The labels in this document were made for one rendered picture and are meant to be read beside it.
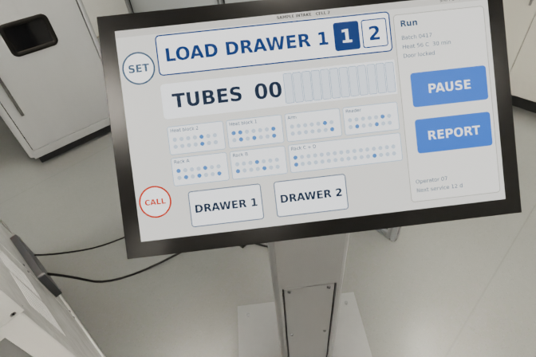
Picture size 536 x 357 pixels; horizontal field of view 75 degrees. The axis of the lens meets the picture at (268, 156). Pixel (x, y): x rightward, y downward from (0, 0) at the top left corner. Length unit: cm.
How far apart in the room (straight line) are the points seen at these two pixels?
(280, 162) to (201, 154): 10
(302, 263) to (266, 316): 72
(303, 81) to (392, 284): 121
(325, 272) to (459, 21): 52
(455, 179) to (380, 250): 115
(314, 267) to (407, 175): 34
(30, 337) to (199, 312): 82
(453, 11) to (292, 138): 26
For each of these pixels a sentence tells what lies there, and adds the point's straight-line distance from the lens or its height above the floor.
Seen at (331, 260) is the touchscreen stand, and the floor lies 72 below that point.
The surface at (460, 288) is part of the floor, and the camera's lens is 164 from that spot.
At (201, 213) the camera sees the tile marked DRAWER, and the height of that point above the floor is 100.
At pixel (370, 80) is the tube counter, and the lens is 48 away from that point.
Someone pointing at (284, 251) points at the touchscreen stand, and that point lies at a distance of 69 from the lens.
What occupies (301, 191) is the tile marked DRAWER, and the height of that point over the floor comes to 101.
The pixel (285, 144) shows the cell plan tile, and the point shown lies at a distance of 45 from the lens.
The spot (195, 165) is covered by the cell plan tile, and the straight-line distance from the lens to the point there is 46.
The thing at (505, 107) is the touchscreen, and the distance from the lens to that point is 55.
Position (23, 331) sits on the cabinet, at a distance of 79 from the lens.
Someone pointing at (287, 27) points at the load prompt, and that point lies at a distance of 48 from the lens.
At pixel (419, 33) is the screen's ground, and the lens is 52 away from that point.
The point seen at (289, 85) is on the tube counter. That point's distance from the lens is 46.
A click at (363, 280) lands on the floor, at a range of 156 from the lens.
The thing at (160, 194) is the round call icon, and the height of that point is 102.
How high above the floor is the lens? 135
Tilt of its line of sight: 42 degrees down
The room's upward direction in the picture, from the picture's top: 5 degrees counter-clockwise
